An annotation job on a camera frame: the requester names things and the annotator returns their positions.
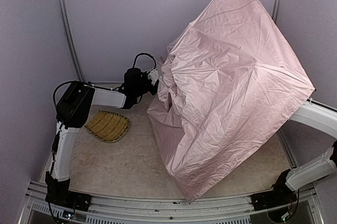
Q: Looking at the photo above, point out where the pink folding umbrella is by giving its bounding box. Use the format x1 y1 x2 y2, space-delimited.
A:
147 0 315 202

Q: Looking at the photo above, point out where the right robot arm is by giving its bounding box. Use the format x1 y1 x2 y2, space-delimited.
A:
251 99 336 211

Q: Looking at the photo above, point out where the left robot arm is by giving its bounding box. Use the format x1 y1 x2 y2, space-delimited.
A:
45 67 158 211

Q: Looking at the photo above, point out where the woven bamboo tray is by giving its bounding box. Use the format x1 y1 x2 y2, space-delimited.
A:
84 110 130 143

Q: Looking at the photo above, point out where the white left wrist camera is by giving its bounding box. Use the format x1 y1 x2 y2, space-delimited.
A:
147 68 159 86

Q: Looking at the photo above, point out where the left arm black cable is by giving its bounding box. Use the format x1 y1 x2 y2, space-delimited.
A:
52 53 157 109

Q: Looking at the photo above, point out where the front aluminium rail base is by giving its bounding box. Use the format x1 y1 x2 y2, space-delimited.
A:
18 181 325 223

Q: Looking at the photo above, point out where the left aluminium frame post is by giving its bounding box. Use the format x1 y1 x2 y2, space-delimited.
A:
58 0 85 82

